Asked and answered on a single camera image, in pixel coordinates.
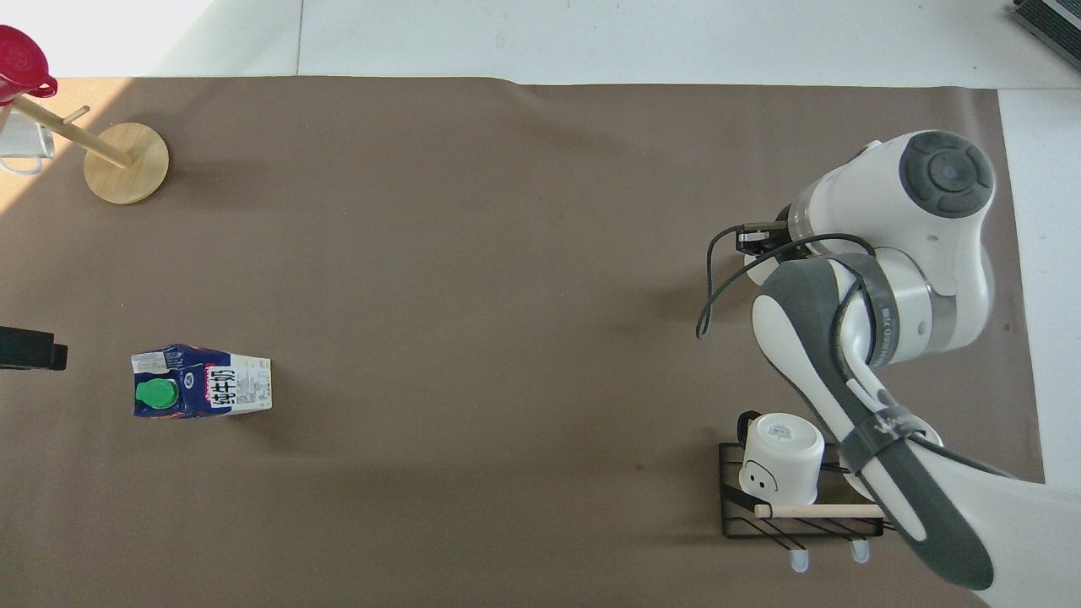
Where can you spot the white smiley face mug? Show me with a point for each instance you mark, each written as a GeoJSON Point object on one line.
{"type": "Point", "coordinates": [781, 460]}

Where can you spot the dark grey device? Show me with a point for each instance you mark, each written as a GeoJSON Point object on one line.
{"type": "Point", "coordinates": [1051, 18]}

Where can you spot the black stand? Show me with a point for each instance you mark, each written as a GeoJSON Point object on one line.
{"type": "Point", "coordinates": [25, 348]}

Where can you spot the blue white milk carton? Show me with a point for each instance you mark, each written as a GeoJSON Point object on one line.
{"type": "Point", "coordinates": [241, 384]}

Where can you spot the white mug on stand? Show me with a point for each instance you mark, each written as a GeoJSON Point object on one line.
{"type": "Point", "coordinates": [25, 139]}

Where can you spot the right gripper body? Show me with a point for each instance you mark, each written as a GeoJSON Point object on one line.
{"type": "Point", "coordinates": [773, 238]}

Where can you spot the red cup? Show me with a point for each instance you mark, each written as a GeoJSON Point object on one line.
{"type": "Point", "coordinates": [21, 59]}

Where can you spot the wooden mug tree stand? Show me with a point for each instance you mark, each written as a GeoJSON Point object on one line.
{"type": "Point", "coordinates": [127, 169]}

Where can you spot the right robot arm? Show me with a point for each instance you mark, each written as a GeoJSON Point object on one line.
{"type": "Point", "coordinates": [878, 186]}

